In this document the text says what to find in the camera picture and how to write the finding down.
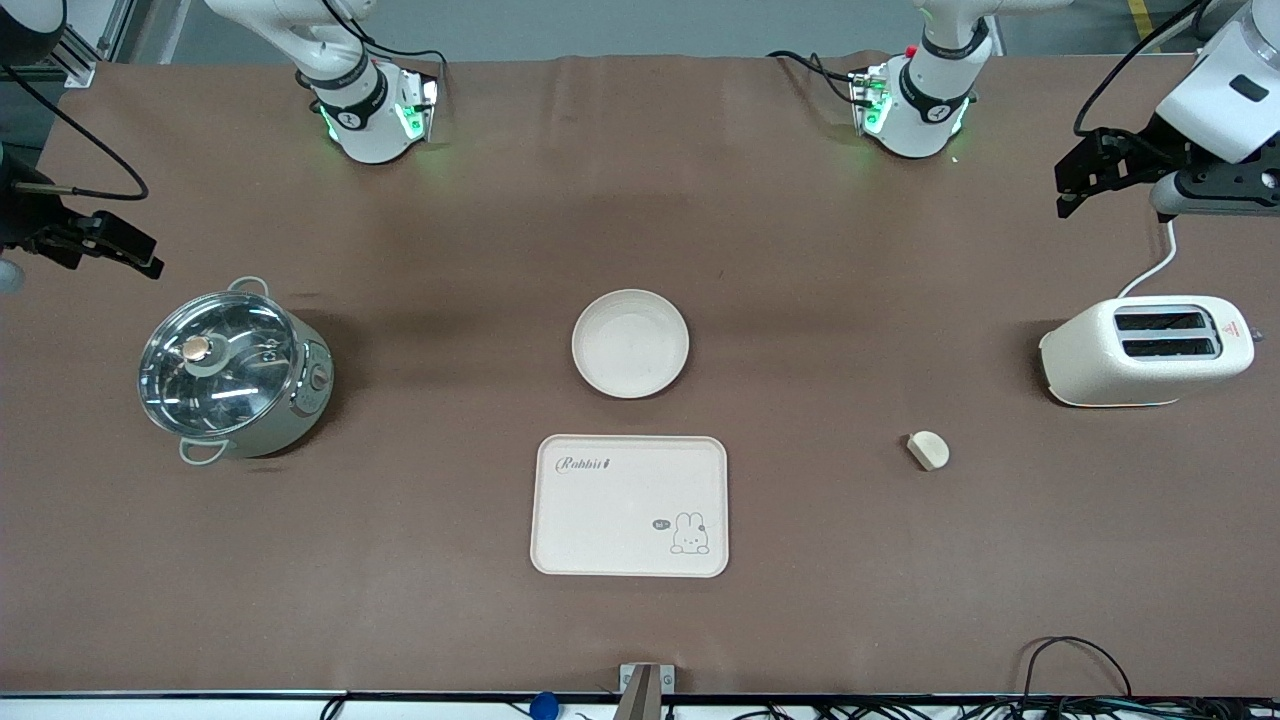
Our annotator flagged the cream steamed bun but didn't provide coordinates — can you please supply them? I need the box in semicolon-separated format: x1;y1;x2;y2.
907;430;951;472

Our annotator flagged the round cream plate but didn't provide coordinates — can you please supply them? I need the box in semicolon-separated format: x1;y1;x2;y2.
571;289;690;400

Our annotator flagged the cream rabbit print tray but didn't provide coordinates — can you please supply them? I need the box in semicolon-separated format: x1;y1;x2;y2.
529;433;730;579

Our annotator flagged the glass pot lid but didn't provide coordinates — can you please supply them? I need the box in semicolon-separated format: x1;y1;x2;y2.
138;290;303;436

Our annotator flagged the cream two-slot toaster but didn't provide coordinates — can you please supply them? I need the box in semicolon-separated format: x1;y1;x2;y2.
1038;295;1257;409

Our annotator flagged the steel pot with glass lid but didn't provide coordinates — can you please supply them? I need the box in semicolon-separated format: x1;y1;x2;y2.
140;277;334;466

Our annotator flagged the brown table mat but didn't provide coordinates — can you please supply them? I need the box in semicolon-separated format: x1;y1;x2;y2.
0;55;1280;698

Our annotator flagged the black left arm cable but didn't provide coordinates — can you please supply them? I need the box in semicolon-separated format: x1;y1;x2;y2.
1073;0;1206;138

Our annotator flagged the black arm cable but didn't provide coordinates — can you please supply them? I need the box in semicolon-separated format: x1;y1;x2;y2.
1073;0;1206;138
0;65;151;201

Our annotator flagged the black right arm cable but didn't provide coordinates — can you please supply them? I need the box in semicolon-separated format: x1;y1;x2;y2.
0;65;151;201

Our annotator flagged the white toaster power cable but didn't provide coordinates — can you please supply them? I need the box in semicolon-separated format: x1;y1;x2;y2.
1118;218;1179;299

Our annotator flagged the aluminium frame profile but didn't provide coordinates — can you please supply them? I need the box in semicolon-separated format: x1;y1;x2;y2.
55;0;138;89

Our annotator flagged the black base cable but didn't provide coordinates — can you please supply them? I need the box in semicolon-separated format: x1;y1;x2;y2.
345;25;448;101
768;50;863;107

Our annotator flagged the black looped cable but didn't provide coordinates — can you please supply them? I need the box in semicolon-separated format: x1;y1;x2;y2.
1020;635;1136;720

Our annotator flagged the grey metal bracket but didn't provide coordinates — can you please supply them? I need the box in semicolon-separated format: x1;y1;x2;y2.
619;663;676;720

